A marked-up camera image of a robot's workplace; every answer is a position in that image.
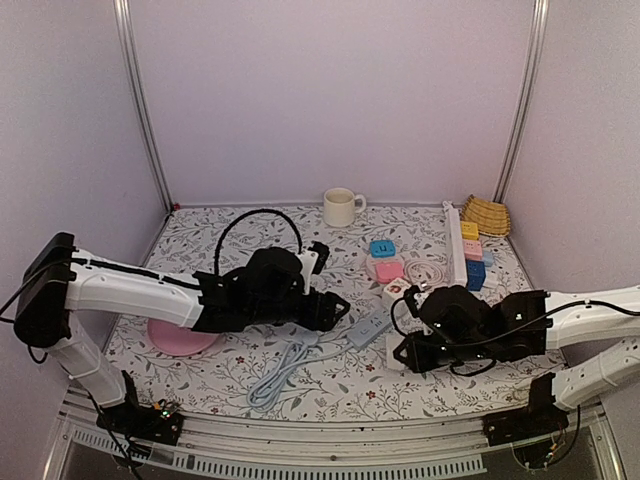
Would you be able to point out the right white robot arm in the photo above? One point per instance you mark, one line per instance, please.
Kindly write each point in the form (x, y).
(531, 323)

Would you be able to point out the pink square plug adapter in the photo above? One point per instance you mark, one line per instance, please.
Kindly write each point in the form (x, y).
(385, 272)

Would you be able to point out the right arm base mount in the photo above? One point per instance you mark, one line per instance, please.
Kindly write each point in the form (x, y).
(539, 417)

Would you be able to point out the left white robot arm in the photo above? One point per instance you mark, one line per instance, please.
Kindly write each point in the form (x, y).
(64, 279)

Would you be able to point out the light blue power strip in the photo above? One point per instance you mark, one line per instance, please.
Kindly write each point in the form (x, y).
(368, 329)

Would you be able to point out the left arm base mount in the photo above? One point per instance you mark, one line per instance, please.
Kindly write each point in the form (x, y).
(139, 422)

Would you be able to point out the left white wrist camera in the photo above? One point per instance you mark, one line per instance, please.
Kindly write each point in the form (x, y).
(314, 258)

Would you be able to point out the small light blue adapter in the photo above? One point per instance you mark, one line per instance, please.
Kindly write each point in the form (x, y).
(488, 259)

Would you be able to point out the white cube socket adapter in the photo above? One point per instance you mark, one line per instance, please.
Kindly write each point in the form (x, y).
(394, 290)

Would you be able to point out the yellow woven basket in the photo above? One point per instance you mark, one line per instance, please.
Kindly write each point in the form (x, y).
(492, 219)

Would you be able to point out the white plug adapter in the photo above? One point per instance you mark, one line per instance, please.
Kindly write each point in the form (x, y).
(392, 341)

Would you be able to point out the long white power strip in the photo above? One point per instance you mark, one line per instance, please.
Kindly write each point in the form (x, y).
(456, 263)

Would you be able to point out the cream ceramic mug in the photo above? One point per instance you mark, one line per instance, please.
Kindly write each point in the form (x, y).
(341, 206)

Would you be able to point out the blue square plug adapter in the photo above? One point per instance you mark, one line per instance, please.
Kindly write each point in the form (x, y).
(380, 249)

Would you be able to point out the pink round plate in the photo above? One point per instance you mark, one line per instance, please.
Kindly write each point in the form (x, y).
(177, 341)

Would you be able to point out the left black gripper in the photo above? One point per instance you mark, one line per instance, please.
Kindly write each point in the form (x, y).
(320, 317)

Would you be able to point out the yellow cube socket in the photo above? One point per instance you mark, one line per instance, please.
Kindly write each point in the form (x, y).
(469, 230)

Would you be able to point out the blue cube socket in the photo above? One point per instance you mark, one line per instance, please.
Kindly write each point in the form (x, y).
(476, 275)

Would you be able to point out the pink cube socket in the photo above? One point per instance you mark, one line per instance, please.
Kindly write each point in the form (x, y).
(473, 250)

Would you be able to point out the floral tablecloth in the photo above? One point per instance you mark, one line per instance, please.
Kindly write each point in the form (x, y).
(338, 383)

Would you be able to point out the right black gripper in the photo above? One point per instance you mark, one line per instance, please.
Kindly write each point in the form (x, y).
(417, 358)

